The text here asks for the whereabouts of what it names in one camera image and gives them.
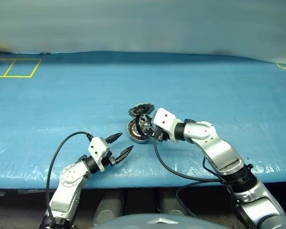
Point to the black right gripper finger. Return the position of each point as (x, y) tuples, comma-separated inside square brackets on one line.
[(150, 117), (149, 133)]

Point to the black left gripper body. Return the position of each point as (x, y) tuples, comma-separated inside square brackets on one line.
[(109, 161)]

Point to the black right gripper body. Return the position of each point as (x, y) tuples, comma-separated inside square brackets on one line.
[(160, 134)]

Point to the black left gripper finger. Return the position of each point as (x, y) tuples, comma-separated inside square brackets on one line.
[(114, 138), (124, 153)]

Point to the black motor rotor silver hub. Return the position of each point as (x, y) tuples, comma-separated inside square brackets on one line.
[(143, 124)]

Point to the black motor rotor cap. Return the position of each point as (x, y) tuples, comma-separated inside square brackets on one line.
[(139, 109)]

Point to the silver motor stator copper windings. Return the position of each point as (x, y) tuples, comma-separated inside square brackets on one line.
[(133, 130)]

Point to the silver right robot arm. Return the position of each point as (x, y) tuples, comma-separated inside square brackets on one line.
[(219, 148)]

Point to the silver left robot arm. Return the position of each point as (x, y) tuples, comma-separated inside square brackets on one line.
[(66, 186)]

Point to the grey rounded shape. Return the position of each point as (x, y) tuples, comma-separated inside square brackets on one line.
[(108, 207), (172, 202)]

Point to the blue plastic table cover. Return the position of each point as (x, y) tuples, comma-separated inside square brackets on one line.
[(85, 95)]

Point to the grey robot torso with emblem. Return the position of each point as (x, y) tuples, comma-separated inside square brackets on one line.
[(143, 221)]

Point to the yellow tape double square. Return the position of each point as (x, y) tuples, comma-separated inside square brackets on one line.
[(14, 76)]

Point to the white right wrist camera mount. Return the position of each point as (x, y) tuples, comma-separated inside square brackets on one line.
[(165, 119)]

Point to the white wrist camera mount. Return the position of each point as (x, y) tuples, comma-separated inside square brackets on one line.
[(97, 148), (165, 119)]

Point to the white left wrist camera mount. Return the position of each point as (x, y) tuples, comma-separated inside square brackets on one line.
[(97, 148)]

